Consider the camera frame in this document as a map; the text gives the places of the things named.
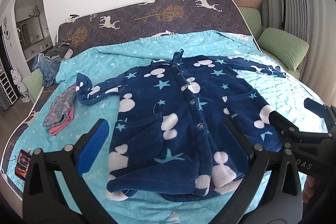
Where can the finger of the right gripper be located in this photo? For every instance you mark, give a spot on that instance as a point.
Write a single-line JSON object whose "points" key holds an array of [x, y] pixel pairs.
{"points": [[284, 127], [320, 110]]}

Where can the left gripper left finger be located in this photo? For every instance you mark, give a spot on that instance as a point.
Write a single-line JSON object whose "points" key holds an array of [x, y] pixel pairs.
{"points": [[43, 199]]}

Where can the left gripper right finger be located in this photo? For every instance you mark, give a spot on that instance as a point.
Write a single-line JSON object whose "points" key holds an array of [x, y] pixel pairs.
{"points": [[281, 201]]}

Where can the navy star fleece robe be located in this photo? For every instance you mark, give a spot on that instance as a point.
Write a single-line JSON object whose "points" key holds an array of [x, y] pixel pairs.
{"points": [[174, 142]]}

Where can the blue denim clothes pile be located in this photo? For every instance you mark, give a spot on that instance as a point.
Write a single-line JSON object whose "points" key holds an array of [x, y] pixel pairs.
{"points": [[48, 69]]}

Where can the person right hand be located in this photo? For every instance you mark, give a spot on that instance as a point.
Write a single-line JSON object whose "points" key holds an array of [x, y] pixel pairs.
{"points": [[311, 183]]}

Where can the smartphone with colourful screen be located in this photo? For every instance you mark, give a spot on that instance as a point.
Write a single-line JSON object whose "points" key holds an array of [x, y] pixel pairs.
{"points": [[22, 164]]}

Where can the green pillow near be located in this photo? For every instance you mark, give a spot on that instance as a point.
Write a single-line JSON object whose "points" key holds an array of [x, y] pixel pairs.
{"points": [[289, 49]]}

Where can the green pillow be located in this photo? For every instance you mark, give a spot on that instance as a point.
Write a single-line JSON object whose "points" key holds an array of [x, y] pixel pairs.
{"points": [[289, 49], [253, 19]]}

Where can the turquoise star quilt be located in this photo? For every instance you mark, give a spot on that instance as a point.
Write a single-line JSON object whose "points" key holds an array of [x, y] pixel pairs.
{"points": [[286, 96]]}

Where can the floral pink folded garment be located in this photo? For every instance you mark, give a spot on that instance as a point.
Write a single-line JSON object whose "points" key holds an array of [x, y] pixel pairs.
{"points": [[61, 111]]}

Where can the grey pleated curtain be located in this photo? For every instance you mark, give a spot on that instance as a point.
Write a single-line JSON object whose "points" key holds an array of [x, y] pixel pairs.
{"points": [[314, 22]]}

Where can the white bunny figurine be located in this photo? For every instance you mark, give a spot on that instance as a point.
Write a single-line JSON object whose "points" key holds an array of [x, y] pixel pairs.
{"points": [[17, 80]]}

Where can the white shelf rack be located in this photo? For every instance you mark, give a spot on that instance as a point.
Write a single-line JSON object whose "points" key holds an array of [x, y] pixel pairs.
{"points": [[8, 90]]}

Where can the green pillow far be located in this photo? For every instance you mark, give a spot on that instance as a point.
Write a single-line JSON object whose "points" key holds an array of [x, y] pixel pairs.
{"points": [[253, 19]]}

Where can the green cushion left side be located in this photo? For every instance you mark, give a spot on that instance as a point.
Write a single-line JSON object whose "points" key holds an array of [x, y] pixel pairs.
{"points": [[34, 84]]}

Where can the dark deer pattern mattress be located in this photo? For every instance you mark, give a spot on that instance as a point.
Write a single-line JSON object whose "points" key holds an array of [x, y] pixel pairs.
{"points": [[112, 42]]}

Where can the wall mirror alcove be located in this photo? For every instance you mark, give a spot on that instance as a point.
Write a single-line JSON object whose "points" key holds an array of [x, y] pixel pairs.
{"points": [[32, 27]]}

